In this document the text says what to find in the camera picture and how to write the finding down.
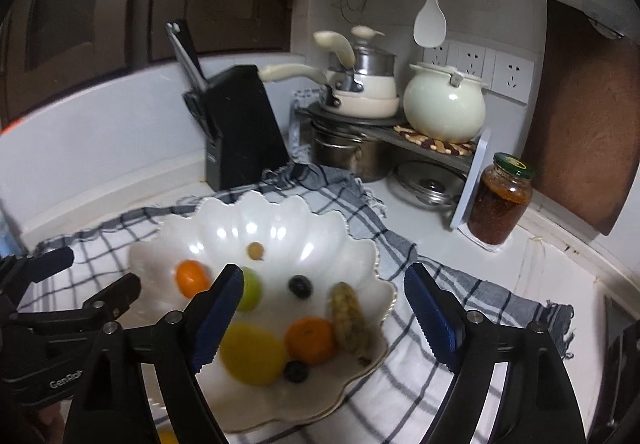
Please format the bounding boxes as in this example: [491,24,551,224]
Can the white rice spoon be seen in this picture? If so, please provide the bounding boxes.
[412,0,447,48]

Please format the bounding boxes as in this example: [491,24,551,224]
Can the black knife block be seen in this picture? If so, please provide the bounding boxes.
[182,65,291,192]

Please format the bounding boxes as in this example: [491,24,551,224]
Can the orange tangerine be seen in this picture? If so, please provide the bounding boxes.
[175,260,212,299]
[285,317,336,366]

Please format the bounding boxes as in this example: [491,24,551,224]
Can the steel knife handle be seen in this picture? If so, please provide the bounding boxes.
[166,21,208,92]

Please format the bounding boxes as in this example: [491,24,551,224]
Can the glass jar of red sauce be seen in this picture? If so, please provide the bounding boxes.
[467,153,536,246]

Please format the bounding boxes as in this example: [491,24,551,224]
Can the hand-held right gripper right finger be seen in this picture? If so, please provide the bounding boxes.
[404,263,586,444]

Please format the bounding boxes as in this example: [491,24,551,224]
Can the brown cutting board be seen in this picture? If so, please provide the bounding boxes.
[520,0,640,236]

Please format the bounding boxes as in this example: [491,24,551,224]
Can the cream frying pan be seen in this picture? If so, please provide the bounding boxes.
[257,64,402,119]

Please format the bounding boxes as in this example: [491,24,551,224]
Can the grey kitchen shelf rack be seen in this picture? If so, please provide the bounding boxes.
[295,104,493,230]

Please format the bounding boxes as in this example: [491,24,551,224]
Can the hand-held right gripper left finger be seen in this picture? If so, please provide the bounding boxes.
[62,263,246,444]

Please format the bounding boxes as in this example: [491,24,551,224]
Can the beaded wooden trivet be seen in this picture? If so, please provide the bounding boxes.
[392,124,476,156]

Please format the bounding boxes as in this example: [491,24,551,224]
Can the yellow lemon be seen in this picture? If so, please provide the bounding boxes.
[220,321,288,386]

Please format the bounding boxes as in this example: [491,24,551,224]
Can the green round fruit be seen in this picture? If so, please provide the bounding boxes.
[235,268,264,312]

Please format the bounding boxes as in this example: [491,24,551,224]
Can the white patterned packet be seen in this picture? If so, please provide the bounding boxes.
[290,89,321,162]

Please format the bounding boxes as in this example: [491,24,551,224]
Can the steel pot with cream handle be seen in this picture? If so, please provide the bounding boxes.
[350,25,398,77]

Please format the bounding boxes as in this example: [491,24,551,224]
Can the glass pot lid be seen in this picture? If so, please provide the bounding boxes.
[390,160,466,210]

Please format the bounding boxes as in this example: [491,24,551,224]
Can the dark blueberry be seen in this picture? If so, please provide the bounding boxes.
[284,360,309,384]
[288,275,313,300]

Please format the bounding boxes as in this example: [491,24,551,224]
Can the white scalloped bowl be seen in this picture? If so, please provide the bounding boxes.
[127,191,398,435]

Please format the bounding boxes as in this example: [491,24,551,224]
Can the white wall socket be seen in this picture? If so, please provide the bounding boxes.
[492,51,535,105]
[455,45,488,79]
[423,43,451,69]

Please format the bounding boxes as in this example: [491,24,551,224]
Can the steel stockpot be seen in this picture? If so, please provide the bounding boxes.
[311,121,396,182]

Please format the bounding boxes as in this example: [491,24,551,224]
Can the cream casserole pot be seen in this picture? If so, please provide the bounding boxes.
[402,63,488,145]

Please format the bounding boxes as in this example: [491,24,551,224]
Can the cream saucepan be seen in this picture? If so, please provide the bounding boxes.
[314,30,397,99]

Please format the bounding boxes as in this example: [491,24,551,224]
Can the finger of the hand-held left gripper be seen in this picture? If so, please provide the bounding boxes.
[0,246,76,312]
[15,273,142,340]

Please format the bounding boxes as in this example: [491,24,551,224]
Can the black white checked cloth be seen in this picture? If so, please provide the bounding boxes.
[20,163,576,444]

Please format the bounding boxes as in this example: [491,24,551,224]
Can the brown spotted banana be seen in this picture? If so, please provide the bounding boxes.
[327,281,381,360]

